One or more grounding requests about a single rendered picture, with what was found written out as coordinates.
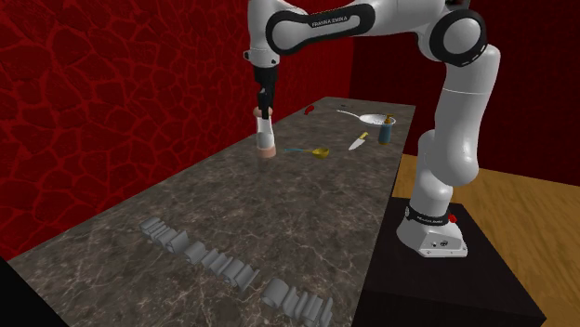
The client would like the white and pink bottle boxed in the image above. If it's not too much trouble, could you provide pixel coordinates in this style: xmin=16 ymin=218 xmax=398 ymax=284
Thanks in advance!
xmin=253 ymin=107 xmax=277 ymax=160

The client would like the white skimmer spoon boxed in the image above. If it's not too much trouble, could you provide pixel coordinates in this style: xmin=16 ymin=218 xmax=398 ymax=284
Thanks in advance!
xmin=336 ymin=109 xmax=397 ymax=127

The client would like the blue bottle with yellow pump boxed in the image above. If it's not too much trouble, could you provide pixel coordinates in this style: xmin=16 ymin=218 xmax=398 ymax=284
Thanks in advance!
xmin=377 ymin=113 xmax=395 ymax=146

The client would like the black robot stand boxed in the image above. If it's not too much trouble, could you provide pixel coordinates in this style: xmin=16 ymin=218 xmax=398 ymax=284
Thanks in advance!
xmin=351 ymin=196 xmax=547 ymax=327

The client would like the yellow ladle with blue handle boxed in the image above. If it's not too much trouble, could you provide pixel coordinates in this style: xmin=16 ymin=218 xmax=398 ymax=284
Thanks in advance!
xmin=283 ymin=146 xmax=331 ymax=161

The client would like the knife with yellow handle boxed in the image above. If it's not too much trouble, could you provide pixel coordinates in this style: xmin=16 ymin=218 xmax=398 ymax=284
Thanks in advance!
xmin=348 ymin=131 xmax=370 ymax=151

